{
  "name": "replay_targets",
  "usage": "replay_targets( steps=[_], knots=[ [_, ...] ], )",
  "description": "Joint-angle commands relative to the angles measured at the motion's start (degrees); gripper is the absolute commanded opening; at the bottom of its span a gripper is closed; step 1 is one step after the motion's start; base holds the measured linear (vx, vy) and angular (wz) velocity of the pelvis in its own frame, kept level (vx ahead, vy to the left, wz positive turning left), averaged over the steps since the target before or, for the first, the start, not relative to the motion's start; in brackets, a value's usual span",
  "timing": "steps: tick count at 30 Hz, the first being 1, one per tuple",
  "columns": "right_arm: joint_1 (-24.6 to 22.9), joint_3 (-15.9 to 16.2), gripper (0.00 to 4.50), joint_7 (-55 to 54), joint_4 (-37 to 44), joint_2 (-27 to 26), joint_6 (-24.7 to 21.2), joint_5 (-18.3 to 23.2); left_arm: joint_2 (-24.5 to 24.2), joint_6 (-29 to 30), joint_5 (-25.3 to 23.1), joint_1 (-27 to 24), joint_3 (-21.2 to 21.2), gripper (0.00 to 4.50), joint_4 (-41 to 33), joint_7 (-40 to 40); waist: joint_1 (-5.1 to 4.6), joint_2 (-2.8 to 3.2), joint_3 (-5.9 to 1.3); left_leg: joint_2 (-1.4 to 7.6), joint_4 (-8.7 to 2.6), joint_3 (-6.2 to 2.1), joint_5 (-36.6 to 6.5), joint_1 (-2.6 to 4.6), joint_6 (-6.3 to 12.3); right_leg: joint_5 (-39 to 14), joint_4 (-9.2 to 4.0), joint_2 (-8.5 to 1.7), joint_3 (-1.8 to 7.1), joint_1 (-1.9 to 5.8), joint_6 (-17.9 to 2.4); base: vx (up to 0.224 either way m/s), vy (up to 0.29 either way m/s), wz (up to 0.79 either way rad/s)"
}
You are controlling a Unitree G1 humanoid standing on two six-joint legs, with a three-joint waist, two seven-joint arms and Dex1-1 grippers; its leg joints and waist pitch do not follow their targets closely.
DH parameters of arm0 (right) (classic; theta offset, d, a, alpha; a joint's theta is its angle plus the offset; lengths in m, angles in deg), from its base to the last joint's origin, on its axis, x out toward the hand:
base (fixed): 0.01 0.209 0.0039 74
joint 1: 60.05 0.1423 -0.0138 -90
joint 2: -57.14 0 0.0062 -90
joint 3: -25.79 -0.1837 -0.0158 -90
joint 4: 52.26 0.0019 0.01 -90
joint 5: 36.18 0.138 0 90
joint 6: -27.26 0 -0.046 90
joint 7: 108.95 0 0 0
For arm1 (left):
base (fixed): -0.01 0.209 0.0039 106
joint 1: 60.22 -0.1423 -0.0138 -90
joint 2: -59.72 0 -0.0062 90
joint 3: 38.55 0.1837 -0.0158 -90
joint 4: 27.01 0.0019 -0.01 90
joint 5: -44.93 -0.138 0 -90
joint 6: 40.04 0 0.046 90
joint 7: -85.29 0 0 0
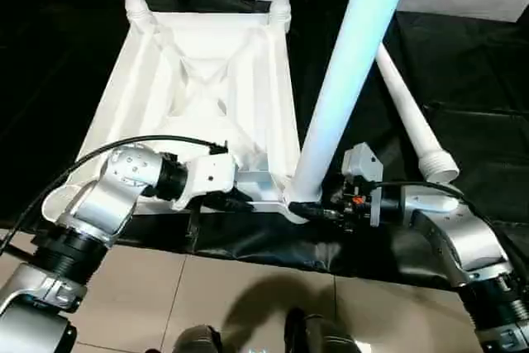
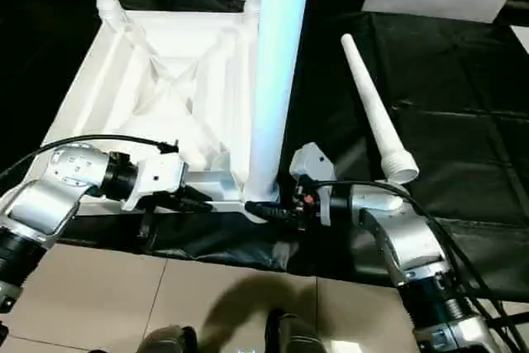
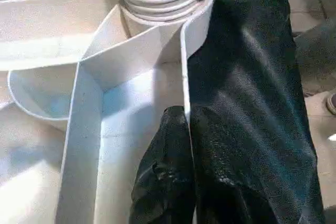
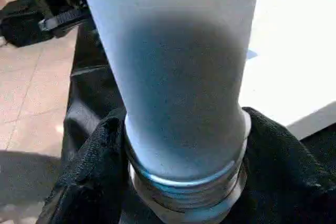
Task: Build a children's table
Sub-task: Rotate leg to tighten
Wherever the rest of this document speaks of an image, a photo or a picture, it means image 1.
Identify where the white plastic table top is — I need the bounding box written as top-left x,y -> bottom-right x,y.
41,9 -> 328,227

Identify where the dark left robot leg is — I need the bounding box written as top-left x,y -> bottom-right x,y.
175,325 -> 225,353

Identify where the black mat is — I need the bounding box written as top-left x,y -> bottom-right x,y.
0,0 -> 529,289

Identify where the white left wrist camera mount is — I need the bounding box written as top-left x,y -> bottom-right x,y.
171,150 -> 241,212

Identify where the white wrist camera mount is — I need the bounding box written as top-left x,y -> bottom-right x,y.
341,142 -> 386,229
171,150 -> 241,212

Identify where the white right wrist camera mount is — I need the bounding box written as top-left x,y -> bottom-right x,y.
341,142 -> 386,229

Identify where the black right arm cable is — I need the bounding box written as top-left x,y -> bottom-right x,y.
370,180 -> 529,272

